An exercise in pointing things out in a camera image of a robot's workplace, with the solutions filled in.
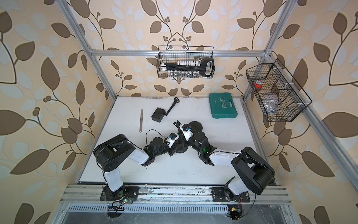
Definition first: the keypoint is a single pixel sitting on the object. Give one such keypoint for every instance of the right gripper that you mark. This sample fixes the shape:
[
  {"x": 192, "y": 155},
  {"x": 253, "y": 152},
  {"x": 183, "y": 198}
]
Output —
[{"x": 186, "y": 141}]

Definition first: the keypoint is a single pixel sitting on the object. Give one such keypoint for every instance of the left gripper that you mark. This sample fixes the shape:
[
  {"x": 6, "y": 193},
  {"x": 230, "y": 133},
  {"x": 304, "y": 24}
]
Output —
[{"x": 172, "y": 150}]

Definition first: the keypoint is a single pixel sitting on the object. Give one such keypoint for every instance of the black round base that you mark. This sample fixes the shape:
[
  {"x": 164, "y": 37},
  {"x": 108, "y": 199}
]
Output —
[
  {"x": 195, "y": 127},
  {"x": 179, "y": 148}
]

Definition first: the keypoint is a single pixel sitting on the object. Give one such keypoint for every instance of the black mic stand rod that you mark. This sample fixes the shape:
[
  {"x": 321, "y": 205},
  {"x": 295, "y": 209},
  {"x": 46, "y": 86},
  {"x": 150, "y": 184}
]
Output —
[{"x": 178, "y": 124}]

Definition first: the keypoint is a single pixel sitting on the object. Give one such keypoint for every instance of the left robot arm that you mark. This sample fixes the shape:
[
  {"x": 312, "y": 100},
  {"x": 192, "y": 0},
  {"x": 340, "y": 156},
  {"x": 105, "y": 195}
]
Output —
[{"x": 110, "y": 154}]

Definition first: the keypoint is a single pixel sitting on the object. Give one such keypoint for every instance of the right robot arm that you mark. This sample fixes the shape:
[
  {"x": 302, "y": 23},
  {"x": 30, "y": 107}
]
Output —
[{"x": 254, "y": 173}]

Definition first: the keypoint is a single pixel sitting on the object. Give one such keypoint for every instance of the small black box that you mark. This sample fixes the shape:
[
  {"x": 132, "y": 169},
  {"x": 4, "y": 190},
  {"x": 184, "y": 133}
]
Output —
[{"x": 158, "y": 114}]

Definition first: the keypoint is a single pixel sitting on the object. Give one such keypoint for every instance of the metal ruler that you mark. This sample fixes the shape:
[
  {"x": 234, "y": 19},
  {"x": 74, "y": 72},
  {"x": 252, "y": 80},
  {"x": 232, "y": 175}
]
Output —
[{"x": 141, "y": 121}]

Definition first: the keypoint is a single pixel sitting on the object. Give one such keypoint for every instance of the green tool case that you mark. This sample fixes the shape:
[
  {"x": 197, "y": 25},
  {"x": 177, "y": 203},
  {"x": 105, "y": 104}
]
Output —
[{"x": 222, "y": 106}]

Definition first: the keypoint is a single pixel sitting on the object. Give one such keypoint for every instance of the socket set rack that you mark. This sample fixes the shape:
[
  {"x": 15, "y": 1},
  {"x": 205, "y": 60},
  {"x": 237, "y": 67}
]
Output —
[{"x": 200, "y": 68}]

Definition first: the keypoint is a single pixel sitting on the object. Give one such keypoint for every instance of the red item in basket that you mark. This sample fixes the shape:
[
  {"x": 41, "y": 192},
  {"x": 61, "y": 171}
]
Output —
[{"x": 258, "y": 84}]

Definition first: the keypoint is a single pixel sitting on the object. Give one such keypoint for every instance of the plastic bag in basket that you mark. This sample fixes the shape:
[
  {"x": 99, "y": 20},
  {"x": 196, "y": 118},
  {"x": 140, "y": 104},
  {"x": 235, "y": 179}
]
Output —
[{"x": 270, "y": 102}]

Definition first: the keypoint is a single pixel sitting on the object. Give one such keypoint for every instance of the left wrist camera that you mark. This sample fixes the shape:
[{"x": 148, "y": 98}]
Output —
[{"x": 172, "y": 139}]

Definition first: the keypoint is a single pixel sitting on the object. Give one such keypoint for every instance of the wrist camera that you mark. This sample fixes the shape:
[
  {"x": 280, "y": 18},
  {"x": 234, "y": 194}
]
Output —
[
  {"x": 172, "y": 139},
  {"x": 186, "y": 130}
]

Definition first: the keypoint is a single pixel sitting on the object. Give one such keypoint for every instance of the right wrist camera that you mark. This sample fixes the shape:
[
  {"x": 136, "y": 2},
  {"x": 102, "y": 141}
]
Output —
[{"x": 186, "y": 130}]

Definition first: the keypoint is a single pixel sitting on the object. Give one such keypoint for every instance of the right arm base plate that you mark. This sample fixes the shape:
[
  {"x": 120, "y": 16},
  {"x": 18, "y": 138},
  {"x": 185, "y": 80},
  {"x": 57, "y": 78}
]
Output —
[{"x": 224, "y": 195}]

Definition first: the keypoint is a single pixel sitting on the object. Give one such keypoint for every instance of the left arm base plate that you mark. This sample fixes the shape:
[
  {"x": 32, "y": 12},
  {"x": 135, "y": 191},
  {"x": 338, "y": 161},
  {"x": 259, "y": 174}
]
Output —
[{"x": 120, "y": 193}]

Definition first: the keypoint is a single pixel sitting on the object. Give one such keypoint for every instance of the back wire basket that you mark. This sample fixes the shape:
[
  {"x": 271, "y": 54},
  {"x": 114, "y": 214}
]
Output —
[{"x": 174, "y": 53}]

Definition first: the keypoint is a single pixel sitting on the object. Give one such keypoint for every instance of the wire basket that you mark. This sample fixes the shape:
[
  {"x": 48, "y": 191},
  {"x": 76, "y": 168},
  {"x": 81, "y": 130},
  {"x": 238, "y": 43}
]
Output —
[
  {"x": 174, "y": 53},
  {"x": 293, "y": 99}
]

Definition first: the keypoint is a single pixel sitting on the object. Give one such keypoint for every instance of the right wire basket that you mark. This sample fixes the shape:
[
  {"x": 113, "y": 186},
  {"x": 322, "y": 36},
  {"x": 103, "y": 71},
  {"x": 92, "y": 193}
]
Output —
[{"x": 293, "y": 99}]

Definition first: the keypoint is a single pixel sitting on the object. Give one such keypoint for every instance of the aluminium frame rail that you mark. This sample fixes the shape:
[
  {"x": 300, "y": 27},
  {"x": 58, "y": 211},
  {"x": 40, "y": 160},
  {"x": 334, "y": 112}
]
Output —
[{"x": 174, "y": 194}]

